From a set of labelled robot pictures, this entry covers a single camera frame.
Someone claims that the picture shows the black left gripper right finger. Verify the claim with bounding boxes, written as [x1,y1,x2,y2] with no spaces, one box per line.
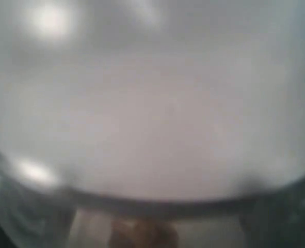
[239,179,305,247]

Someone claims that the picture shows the clear dome strainer lid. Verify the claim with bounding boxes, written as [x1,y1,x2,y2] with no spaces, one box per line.
[0,1,305,202]

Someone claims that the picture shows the clear plastic shaker cup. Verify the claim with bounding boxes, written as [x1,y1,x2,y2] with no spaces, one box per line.
[0,167,305,247]

